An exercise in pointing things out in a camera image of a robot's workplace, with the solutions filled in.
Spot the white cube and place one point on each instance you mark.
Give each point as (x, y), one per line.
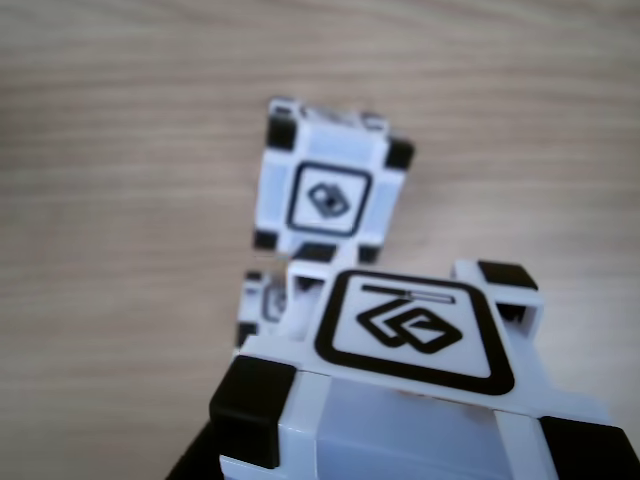
(325, 200)
(415, 330)
(262, 305)

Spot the white cube, looped symbol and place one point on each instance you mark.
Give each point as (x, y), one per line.
(262, 305)

